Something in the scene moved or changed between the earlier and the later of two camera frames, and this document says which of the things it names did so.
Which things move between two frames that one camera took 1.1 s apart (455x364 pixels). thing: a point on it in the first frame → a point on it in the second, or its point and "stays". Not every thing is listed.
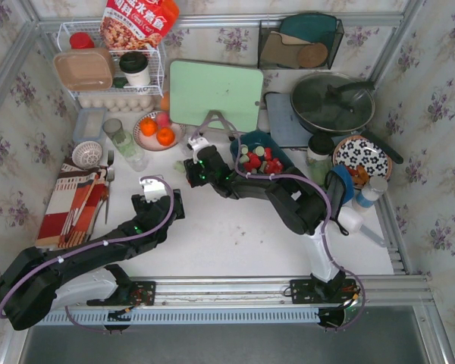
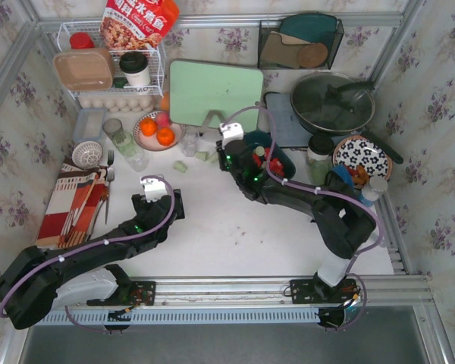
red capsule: (259, 151) stays
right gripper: (193, 171) → (234, 152)
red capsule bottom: (254, 160) stays
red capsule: (275, 166) stays
